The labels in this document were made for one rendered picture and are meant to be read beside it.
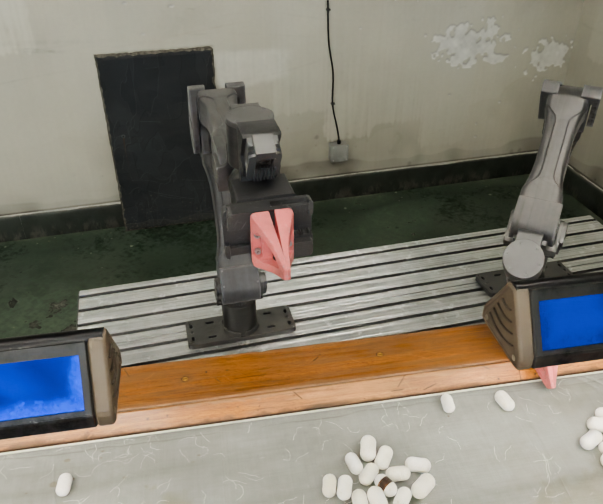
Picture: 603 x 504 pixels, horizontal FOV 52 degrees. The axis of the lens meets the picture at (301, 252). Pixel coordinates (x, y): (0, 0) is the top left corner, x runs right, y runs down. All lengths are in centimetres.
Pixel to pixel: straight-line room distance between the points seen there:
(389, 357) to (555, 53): 238
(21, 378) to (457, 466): 58
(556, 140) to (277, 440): 63
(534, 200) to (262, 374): 50
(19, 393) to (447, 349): 67
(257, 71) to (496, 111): 117
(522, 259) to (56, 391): 65
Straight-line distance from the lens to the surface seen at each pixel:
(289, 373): 96
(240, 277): 106
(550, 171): 105
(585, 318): 62
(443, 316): 124
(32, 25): 256
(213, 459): 89
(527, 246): 94
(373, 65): 278
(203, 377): 96
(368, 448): 88
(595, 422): 99
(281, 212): 67
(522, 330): 59
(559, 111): 109
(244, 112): 75
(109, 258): 265
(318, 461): 89
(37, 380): 54
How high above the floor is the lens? 144
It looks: 34 degrees down
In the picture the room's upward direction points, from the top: straight up
